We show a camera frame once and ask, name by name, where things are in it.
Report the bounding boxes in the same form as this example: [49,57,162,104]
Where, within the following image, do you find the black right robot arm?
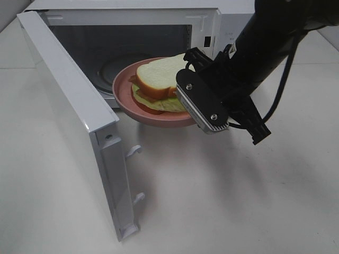
[176,1,338,144]

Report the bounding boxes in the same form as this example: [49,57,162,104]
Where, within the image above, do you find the pink round plate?
[112,58,195,128]

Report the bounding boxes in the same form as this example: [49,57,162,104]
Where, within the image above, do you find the white bread sandwich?
[129,53,187,115]

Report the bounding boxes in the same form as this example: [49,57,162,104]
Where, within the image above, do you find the white microwave oven body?
[22,1,254,108]

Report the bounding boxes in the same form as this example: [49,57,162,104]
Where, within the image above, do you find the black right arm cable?
[227,29,309,131]

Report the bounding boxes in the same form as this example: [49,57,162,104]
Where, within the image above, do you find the glass microwave turntable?
[92,53,151,94]

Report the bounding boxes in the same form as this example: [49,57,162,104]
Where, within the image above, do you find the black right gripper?
[183,47,271,145]

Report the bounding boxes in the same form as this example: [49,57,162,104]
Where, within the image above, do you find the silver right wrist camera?
[176,69,229,134]

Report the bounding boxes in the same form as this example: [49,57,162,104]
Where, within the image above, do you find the white microwave door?
[17,11,141,240]

